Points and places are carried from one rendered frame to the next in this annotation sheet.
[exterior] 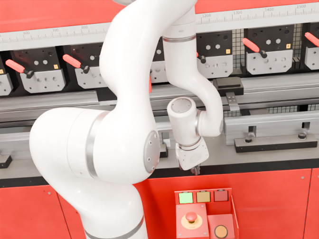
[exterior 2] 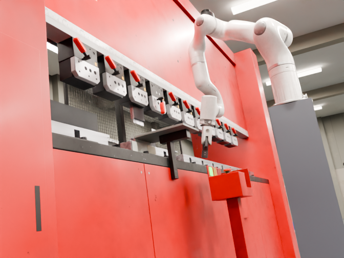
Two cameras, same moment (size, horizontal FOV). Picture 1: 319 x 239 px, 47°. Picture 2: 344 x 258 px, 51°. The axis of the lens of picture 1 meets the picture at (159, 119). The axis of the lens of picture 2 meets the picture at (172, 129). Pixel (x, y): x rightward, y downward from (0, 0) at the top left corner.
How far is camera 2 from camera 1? 2.14 m
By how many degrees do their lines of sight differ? 81
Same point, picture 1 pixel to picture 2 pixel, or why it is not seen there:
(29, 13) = (113, 39)
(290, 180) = not seen: hidden behind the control
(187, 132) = (216, 109)
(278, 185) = not seen: hidden behind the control
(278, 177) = not seen: hidden behind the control
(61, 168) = (281, 29)
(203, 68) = (173, 111)
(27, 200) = (128, 179)
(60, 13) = (125, 48)
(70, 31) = (129, 61)
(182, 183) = (193, 177)
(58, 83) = (124, 90)
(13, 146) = (90, 136)
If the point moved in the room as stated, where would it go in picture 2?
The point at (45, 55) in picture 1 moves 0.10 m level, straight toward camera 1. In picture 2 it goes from (118, 67) to (139, 64)
